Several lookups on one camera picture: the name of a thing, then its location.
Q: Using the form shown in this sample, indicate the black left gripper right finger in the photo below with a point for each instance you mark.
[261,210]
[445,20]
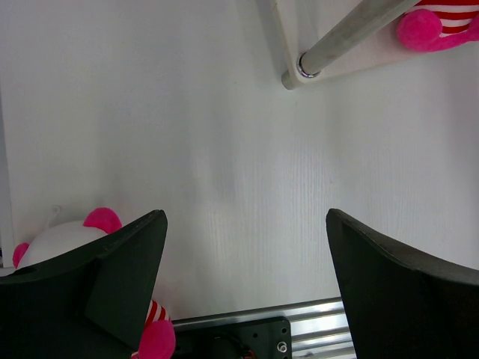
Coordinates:
[401,302]

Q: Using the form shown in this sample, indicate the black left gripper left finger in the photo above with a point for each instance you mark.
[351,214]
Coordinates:
[90,302]

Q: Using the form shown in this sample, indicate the pink plush with glasses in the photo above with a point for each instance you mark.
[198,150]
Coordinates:
[158,338]

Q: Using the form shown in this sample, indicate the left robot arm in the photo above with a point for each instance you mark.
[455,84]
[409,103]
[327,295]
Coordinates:
[83,289]

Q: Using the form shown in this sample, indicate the white two-tier shelf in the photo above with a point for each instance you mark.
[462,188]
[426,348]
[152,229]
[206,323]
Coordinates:
[324,39]

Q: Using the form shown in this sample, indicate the aluminium rail frame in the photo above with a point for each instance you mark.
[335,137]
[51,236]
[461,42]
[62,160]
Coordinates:
[311,329]

